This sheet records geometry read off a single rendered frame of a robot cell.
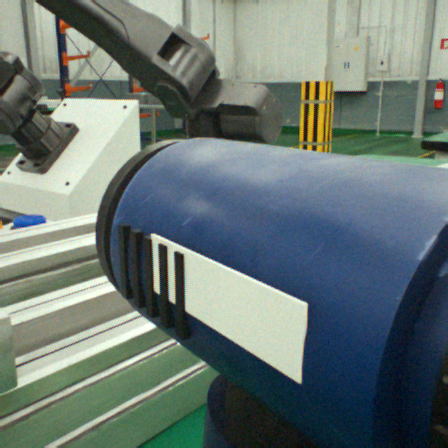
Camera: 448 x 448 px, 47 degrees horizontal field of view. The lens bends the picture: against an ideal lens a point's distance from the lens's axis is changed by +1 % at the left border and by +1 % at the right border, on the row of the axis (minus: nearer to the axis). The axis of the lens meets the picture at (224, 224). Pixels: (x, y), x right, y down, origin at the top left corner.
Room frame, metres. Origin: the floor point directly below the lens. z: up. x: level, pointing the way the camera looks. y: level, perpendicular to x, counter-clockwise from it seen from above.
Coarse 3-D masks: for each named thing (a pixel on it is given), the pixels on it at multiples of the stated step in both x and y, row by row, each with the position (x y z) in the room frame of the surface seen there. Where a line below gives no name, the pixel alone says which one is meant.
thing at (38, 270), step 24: (96, 216) 0.59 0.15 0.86; (0, 240) 0.50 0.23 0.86; (24, 240) 0.51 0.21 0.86; (48, 240) 0.53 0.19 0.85; (72, 240) 0.49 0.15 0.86; (0, 264) 0.42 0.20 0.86; (24, 264) 0.44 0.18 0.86; (48, 264) 0.46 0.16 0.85; (72, 264) 0.49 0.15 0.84; (96, 264) 0.49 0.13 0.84; (0, 288) 0.42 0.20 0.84; (24, 288) 0.44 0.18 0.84; (48, 288) 0.45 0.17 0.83
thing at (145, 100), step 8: (128, 96) 4.95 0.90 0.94; (136, 96) 4.91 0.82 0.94; (144, 96) 4.88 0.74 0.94; (152, 96) 4.72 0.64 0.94; (144, 104) 4.87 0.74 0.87; (152, 104) 4.72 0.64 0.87; (160, 104) 4.70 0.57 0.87; (152, 112) 5.35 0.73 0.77; (152, 120) 5.35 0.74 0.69; (152, 128) 5.35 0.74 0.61; (152, 136) 5.35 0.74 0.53
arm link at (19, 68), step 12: (0, 60) 0.86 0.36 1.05; (12, 60) 0.90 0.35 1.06; (0, 72) 0.86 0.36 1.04; (12, 72) 0.88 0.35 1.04; (24, 72) 0.91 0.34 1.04; (0, 84) 0.86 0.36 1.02; (36, 84) 0.92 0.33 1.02; (0, 108) 0.87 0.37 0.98; (12, 108) 0.88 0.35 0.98; (0, 120) 0.87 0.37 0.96; (12, 120) 0.88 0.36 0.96; (0, 132) 0.91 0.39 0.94
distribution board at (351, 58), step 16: (336, 48) 11.93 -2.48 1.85; (352, 48) 11.72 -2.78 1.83; (368, 48) 11.67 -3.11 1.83; (384, 48) 11.52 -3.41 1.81; (336, 64) 11.92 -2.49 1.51; (352, 64) 11.70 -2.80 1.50; (368, 64) 11.71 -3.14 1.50; (384, 64) 11.44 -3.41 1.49; (336, 80) 11.91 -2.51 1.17; (352, 80) 11.69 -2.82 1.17
